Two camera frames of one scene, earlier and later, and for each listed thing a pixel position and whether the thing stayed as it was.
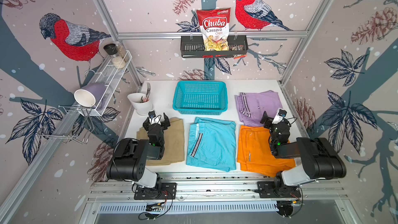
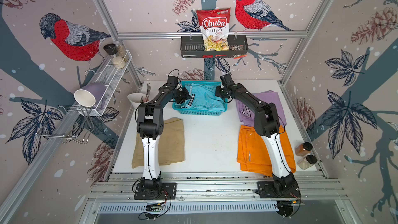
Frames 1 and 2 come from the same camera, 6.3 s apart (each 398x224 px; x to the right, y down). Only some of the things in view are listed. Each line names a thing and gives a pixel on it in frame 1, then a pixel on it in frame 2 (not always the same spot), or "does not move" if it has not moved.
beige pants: [174, 142] does not move
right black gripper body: [268, 124] -> [220, 92]
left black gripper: [166, 121] -> [185, 97]
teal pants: [212, 144] -> [203, 96]
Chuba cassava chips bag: [214, 24] does not move
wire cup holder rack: [72, 123] does not move
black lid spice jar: [111, 49] does not move
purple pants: [252, 106] does not move
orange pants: [254, 153] does not move
